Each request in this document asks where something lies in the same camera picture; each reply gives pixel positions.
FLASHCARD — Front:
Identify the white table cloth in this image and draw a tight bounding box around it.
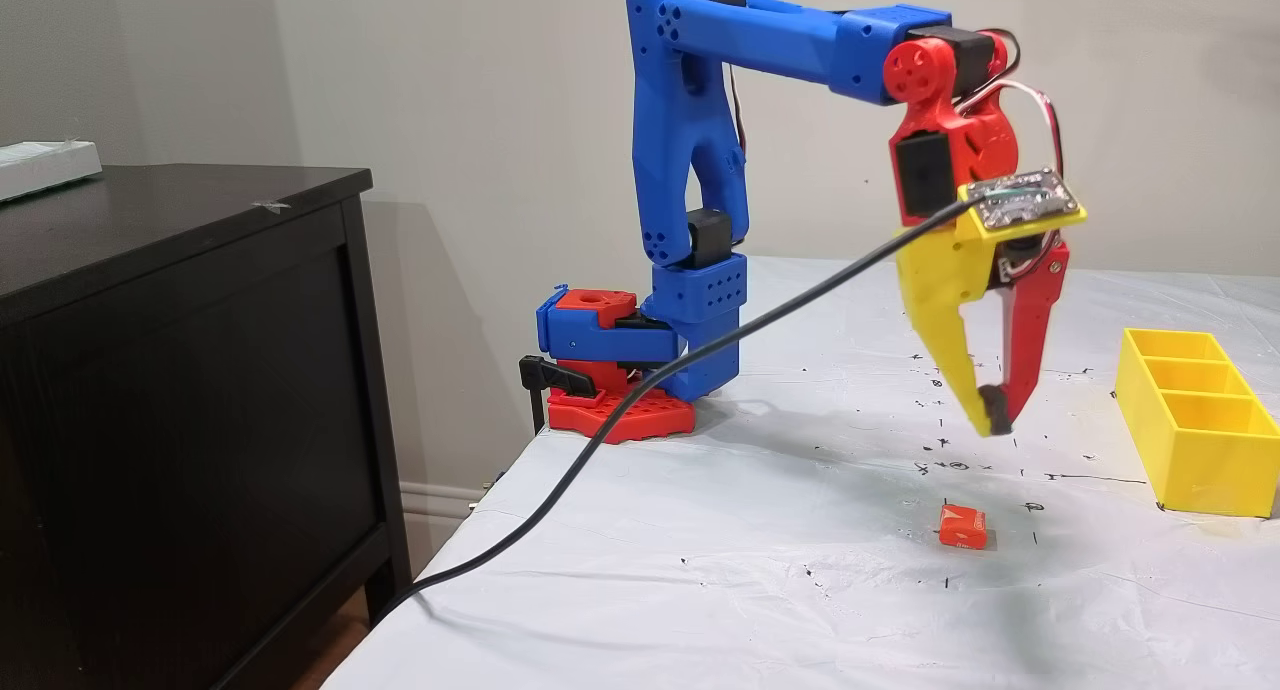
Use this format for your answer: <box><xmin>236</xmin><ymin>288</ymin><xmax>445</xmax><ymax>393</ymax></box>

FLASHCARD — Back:
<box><xmin>320</xmin><ymin>255</ymin><xmax>1280</xmax><ymax>690</ymax></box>

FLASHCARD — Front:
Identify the black table clamp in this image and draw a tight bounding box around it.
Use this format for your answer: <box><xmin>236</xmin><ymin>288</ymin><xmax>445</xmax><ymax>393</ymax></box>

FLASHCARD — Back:
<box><xmin>518</xmin><ymin>355</ymin><xmax>601</xmax><ymax>436</ymax></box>

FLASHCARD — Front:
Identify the white flat box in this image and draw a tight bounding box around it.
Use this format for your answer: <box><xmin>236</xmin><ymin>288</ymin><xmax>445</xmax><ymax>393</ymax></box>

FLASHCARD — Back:
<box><xmin>0</xmin><ymin>138</ymin><xmax>103</xmax><ymax>203</ymax></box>

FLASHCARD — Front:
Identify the camera board on yellow mount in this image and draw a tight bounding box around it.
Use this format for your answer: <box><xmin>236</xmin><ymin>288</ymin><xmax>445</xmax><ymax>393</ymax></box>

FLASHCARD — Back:
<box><xmin>955</xmin><ymin>167</ymin><xmax>1089</xmax><ymax>246</ymax></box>

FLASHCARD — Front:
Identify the orange candy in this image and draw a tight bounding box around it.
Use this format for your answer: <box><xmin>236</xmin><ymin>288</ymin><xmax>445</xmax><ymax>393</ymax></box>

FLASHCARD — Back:
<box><xmin>939</xmin><ymin>505</ymin><xmax>990</xmax><ymax>552</ymax></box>

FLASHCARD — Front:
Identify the yellow three-compartment box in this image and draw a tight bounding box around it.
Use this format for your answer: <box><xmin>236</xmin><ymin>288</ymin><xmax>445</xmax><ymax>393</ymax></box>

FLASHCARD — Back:
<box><xmin>1115</xmin><ymin>328</ymin><xmax>1280</xmax><ymax>519</ymax></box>

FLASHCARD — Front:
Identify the three-strand servo wire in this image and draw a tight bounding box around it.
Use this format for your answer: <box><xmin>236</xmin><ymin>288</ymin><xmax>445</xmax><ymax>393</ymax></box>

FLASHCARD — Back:
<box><xmin>985</xmin><ymin>28</ymin><xmax>1022</xmax><ymax>77</ymax></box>
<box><xmin>962</xmin><ymin>78</ymin><xmax>1067</xmax><ymax>183</ymax></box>

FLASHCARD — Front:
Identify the black camera cable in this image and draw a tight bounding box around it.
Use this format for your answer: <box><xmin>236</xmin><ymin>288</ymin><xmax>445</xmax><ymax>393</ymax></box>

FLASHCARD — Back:
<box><xmin>368</xmin><ymin>195</ymin><xmax>991</xmax><ymax>626</ymax></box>

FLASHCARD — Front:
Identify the black wooden cabinet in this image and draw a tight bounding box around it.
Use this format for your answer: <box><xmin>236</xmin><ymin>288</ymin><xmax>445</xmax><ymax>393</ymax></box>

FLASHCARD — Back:
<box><xmin>0</xmin><ymin>163</ymin><xmax>411</xmax><ymax>690</ymax></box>

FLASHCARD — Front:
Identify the white baseboard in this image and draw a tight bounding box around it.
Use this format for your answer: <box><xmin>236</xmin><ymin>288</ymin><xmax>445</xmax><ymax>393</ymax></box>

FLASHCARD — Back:
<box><xmin>398</xmin><ymin>480</ymin><xmax>493</xmax><ymax>523</ymax></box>

